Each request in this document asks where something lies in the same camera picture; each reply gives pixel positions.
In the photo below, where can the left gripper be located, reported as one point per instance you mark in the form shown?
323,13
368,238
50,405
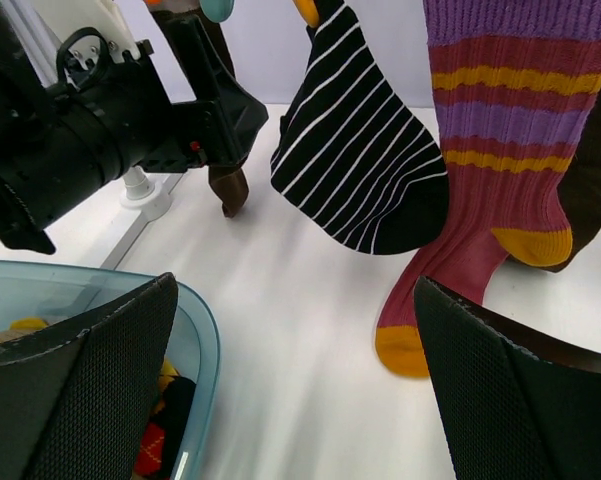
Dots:
61,144

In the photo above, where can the white drying rack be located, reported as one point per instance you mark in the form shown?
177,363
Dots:
100,231

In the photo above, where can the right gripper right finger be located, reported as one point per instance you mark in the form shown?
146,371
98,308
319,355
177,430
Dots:
515,403

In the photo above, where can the brown striped sock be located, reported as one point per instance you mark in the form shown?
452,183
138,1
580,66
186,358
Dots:
229,184

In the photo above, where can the pile of socks in basket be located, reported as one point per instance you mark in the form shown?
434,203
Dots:
167,419

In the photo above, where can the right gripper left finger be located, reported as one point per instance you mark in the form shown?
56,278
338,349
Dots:
75,397

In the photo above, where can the teal plastic basket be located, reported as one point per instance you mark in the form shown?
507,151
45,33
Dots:
56,292

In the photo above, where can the black white striped sock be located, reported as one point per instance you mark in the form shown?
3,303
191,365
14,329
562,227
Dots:
351,156

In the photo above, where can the purple red striped sock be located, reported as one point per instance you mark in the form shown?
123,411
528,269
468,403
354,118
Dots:
472,49

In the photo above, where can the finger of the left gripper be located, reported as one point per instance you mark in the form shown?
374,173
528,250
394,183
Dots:
220,126

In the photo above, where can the round white clip hanger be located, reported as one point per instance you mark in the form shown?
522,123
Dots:
221,10

